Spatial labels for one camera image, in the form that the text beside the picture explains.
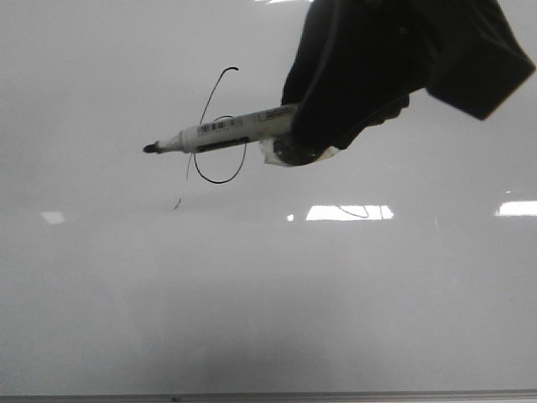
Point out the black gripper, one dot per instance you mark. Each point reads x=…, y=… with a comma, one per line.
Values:
x=359, y=61

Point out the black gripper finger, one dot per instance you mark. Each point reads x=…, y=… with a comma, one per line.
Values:
x=281, y=152

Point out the white whiteboard marker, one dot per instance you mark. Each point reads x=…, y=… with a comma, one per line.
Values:
x=228, y=132

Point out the white whiteboard with aluminium frame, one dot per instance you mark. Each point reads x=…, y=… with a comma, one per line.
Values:
x=405, y=262

